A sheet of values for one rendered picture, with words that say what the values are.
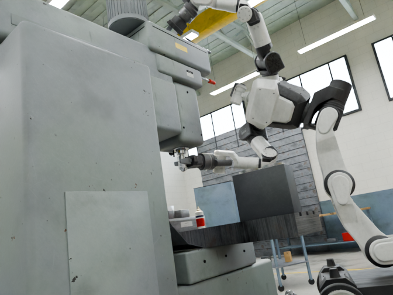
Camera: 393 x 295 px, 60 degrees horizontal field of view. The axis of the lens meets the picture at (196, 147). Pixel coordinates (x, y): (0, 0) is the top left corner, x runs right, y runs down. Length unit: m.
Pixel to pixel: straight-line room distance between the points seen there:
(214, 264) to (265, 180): 0.42
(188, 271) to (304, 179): 8.13
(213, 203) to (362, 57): 5.12
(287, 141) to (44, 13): 8.67
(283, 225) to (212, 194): 6.52
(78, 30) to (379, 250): 1.58
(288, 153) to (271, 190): 8.26
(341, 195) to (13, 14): 1.53
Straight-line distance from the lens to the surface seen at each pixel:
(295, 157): 9.49
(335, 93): 1.91
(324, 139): 1.83
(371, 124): 9.08
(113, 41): 1.51
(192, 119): 1.70
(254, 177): 1.36
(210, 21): 7.12
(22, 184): 0.98
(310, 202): 9.32
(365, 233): 1.83
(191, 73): 1.80
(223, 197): 7.69
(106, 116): 1.15
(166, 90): 1.59
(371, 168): 8.98
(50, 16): 1.38
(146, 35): 1.68
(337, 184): 1.78
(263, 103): 1.87
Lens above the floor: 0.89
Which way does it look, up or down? 14 degrees up
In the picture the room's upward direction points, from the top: 9 degrees counter-clockwise
